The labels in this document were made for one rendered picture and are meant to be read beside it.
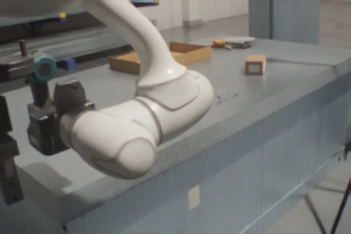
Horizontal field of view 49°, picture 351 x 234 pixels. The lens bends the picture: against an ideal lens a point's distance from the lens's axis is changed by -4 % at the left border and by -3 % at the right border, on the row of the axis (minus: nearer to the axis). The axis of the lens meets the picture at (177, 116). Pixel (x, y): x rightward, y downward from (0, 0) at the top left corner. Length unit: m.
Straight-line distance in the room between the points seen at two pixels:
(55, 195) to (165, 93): 0.39
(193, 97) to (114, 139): 0.19
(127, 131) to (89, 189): 0.35
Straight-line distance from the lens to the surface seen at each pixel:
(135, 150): 0.63
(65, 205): 0.94
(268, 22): 2.73
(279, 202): 1.85
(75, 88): 0.77
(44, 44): 4.89
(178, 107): 0.72
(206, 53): 2.02
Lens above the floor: 1.12
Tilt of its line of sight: 21 degrees down
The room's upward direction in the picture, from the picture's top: 4 degrees counter-clockwise
